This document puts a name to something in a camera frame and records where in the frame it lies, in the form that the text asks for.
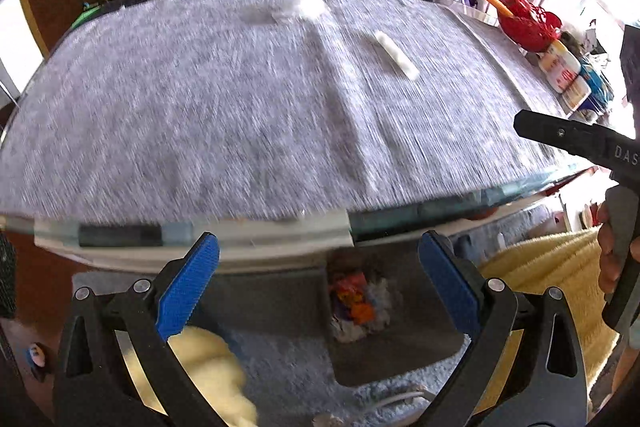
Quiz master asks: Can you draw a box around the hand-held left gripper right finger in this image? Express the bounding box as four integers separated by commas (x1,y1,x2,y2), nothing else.
419,229,588,427

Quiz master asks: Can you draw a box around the white table lower shelf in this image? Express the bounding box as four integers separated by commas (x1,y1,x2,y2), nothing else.
34,209,353,268

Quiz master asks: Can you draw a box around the orange wrapper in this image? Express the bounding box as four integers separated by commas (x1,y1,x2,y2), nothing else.
347,302,376,323
330,272,368,303

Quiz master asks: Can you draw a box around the white cable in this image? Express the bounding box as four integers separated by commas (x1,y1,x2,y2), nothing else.
312,387,438,427

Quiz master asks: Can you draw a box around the large jar with red label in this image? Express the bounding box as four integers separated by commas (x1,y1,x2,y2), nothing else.
539,39,583,92

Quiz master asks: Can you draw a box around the white stick wrapper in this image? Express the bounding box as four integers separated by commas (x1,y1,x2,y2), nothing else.
374,31,420,80

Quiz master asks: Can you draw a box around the grey shaggy rug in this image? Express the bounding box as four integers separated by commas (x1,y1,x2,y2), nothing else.
72,207,571,427

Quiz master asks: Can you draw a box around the grey fluffy table mat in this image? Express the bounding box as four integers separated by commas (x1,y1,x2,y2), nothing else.
0,0,596,228

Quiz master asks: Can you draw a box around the crumpled white paper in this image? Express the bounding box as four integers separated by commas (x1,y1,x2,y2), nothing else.
330,319,371,343

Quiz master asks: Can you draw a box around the grey square waste bin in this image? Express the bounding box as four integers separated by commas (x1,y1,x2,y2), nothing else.
195,244,473,388

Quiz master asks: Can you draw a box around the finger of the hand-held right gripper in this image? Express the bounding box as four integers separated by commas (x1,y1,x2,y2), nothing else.
513,108,608,168

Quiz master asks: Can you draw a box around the blue packet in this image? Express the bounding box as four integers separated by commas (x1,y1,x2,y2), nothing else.
580,59,613,108

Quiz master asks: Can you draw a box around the person's right hand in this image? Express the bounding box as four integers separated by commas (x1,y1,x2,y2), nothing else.
597,202,622,297

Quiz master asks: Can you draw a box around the orange stick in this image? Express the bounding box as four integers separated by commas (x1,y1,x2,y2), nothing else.
482,0,516,18

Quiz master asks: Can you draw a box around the small cartoon figure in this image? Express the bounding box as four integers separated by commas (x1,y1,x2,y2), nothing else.
25,343,53,375

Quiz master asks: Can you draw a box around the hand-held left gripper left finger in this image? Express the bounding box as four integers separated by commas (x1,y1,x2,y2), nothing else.
52,231,222,427

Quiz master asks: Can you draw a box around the white tissue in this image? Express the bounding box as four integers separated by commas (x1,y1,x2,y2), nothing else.
272,0,328,25
367,277,403,313

